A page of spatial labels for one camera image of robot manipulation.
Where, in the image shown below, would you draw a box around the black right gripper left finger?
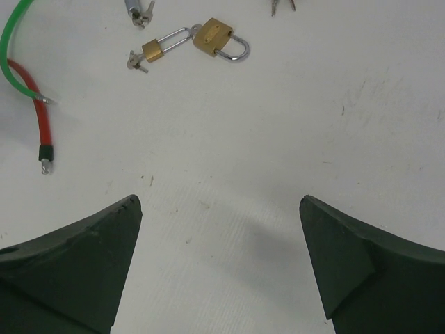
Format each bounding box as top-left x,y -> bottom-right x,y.
1,195 -> 142,333

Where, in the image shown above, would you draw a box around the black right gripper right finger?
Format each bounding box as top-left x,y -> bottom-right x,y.
299,196 -> 444,333

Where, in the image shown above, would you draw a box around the small brass long-shackle padlock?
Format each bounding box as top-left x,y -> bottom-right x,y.
142,27 -> 191,63

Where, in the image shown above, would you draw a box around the large brass padlock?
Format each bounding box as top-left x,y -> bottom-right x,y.
191,18 -> 250,63

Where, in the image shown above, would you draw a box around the silver keys of green lock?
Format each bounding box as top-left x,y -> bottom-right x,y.
126,1 -> 155,29

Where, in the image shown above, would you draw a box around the keys of orange padlock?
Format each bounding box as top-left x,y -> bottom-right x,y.
270,0 -> 297,17

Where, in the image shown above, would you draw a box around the red cable lock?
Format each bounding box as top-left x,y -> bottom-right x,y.
8,59 -> 54,175

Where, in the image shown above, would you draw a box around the green cable lock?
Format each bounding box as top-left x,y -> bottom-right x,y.
0,0 -> 55,104

